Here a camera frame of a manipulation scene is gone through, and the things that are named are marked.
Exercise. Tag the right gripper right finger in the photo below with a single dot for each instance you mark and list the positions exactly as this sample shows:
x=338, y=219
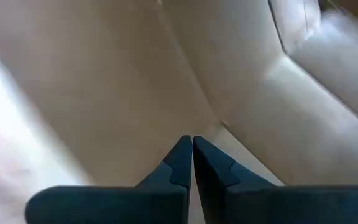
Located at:
x=275, y=205

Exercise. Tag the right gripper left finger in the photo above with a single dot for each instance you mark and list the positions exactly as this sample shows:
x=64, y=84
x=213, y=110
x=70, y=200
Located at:
x=120, y=205

